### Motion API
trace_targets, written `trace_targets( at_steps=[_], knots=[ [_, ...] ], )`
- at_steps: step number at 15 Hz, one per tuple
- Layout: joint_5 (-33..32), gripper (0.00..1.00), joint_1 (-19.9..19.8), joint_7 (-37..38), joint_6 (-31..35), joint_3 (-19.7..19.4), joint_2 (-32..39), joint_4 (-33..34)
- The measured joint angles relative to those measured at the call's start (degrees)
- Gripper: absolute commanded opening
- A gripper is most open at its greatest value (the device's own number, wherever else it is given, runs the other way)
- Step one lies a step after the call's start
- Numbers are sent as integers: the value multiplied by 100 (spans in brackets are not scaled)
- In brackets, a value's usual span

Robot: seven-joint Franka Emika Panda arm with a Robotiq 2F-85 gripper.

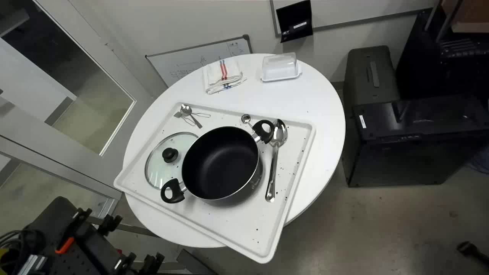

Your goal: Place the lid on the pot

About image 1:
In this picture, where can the glass pot lid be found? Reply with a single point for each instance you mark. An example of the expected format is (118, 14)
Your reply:
(167, 157)

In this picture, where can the black cooking pot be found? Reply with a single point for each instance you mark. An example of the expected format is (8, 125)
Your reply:
(220, 165)

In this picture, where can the small metal measuring spoon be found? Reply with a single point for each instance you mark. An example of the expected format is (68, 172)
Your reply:
(246, 119)

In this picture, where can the large metal serving spoon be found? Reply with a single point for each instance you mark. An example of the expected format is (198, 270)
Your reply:
(280, 136)

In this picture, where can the round white table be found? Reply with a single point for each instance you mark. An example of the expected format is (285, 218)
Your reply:
(309, 96)

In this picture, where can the black paper shredder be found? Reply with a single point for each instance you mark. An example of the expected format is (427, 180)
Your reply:
(398, 142)

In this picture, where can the black shelf unit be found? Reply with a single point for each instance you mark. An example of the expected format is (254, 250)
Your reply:
(439, 61)

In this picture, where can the black equipment cart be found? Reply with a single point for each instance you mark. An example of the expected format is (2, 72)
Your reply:
(63, 240)

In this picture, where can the whiteboard leaning on wall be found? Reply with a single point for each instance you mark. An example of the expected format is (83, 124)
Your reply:
(175, 64)

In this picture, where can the black wall mounted holder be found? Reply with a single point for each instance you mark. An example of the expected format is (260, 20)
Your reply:
(295, 20)

